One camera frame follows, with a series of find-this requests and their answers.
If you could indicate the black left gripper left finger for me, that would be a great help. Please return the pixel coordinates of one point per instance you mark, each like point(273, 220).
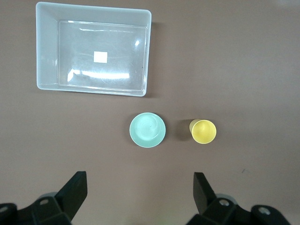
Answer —
point(75, 192)

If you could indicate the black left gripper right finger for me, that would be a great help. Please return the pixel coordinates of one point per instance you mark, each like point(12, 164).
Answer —
point(202, 194)

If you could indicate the yellow paper cup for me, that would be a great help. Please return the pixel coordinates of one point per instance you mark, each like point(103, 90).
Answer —
point(204, 132)

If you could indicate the mint green bowl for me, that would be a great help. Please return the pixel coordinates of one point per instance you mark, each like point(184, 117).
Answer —
point(147, 130)

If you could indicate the clear plastic storage bin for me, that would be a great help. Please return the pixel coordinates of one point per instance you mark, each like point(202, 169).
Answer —
point(47, 47)

